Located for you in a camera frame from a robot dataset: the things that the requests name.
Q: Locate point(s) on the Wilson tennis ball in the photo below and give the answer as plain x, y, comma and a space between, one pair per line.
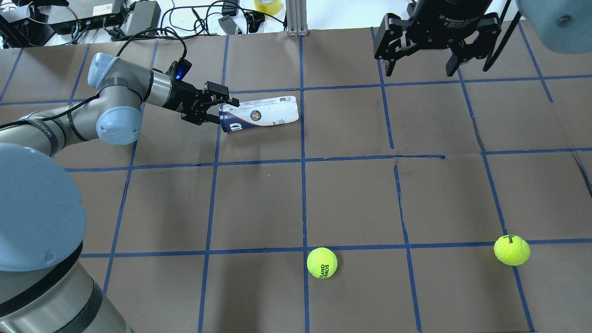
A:
512, 250

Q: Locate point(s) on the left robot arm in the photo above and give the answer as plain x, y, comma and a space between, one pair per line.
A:
44, 288

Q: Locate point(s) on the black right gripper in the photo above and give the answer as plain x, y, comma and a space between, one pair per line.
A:
446, 21

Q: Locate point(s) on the tennis ball can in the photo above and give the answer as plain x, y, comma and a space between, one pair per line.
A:
259, 113

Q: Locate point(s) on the aluminium frame post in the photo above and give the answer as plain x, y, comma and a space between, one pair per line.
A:
296, 15

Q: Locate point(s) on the black power brick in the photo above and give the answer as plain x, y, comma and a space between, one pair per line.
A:
144, 14

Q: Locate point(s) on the yellow tape roll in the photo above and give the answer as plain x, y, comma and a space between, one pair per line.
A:
271, 7

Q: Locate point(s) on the Roland Garros tennis ball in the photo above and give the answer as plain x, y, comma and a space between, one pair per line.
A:
322, 263

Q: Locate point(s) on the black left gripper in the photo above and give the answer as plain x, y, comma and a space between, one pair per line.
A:
181, 97

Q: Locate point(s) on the black power adapter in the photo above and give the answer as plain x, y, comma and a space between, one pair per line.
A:
416, 10

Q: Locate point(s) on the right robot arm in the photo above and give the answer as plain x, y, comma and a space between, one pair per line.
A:
563, 26

